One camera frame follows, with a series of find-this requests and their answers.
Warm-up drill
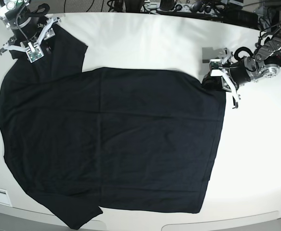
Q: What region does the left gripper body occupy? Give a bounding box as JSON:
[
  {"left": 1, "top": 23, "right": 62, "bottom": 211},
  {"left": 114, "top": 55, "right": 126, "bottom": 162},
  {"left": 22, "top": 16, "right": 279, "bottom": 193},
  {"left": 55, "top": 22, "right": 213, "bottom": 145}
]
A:
[{"left": 223, "top": 57, "right": 255, "bottom": 90}]

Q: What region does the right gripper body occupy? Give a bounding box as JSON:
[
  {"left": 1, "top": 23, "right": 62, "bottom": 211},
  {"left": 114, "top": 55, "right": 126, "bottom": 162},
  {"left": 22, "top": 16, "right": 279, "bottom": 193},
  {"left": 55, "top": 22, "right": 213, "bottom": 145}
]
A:
[{"left": 11, "top": 16, "right": 50, "bottom": 45}]

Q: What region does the black T-shirt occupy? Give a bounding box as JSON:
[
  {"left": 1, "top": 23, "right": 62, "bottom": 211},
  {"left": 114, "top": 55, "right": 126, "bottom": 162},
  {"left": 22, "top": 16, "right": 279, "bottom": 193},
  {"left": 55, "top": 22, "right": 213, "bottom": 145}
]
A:
[{"left": 0, "top": 25, "right": 226, "bottom": 230}]

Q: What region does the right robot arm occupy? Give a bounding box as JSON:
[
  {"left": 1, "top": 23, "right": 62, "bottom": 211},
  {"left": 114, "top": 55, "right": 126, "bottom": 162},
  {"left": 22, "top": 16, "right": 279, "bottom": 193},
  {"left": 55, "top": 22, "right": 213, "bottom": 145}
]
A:
[{"left": 0, "top": 0, "right": 50, "bottom": 46}]

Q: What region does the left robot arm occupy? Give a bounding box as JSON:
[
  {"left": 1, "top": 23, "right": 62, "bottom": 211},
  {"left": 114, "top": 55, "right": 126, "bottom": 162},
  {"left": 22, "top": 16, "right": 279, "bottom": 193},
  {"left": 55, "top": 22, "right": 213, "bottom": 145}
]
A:
[{"left": 202, "top": 26, "right": 281, "bottom": 92}]

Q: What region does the white power strip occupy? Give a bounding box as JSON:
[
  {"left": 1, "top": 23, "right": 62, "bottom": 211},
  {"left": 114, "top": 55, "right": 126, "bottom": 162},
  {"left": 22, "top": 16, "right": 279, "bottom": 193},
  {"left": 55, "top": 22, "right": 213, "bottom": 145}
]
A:
[{"left": 173, "top": 3, "right": 211, "bottom": 14}]

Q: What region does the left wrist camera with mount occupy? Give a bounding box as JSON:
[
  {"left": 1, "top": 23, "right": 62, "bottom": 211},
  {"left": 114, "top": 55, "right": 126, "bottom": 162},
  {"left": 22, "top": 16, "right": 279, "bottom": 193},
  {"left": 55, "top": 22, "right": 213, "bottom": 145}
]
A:
[{"left": 209, "top": 48, "right": 241, "bottom": 109}]

